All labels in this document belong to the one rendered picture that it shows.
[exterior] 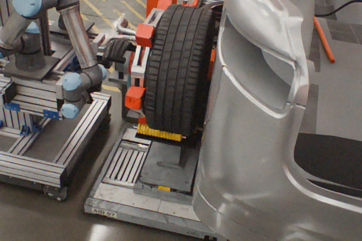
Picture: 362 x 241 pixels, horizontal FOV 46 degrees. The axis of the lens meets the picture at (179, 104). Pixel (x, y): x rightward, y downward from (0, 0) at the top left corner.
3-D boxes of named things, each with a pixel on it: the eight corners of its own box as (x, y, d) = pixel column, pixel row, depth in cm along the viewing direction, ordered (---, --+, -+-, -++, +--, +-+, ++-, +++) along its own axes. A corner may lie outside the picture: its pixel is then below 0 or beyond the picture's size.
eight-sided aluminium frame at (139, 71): (140, 137, 216) (146, 42, 184) (128, 134, 216) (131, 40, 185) (164, 82, 260) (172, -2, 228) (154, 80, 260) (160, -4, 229)
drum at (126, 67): (153, 84, 220) (154, 61, 212) (114, 76, 222) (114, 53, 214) (159, 70, 232) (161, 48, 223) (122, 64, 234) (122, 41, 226)
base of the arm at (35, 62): (9, 68, 213) (6, 50, 207) (24, 54, 225) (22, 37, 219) (37, 73, 211) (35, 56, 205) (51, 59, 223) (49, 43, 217)
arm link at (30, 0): (19, 55, 209) (64, -2, 170) (-8, 66, 199) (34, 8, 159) (5, 34, 208) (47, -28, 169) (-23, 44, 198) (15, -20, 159)
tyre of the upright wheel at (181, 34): (200, 61, 173) (221, -13, 220) (144, 51, 175) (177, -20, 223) (187, 162, 218) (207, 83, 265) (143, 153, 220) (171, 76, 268)
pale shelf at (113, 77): (132, 86, 281) (132, 82, 280) (108, 81, 283) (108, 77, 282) (148, 56, 316) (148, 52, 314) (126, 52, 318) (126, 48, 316)
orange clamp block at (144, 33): (152, 48, 195) (150, 39, 187) (136, 45, 196) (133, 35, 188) (156, 35, 197) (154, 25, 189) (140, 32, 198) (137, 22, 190)
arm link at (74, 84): (77, 66, 185) (79, 87, 191) (57, 76, 177) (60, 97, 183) (90, 73, 181) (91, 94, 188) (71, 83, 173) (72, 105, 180)
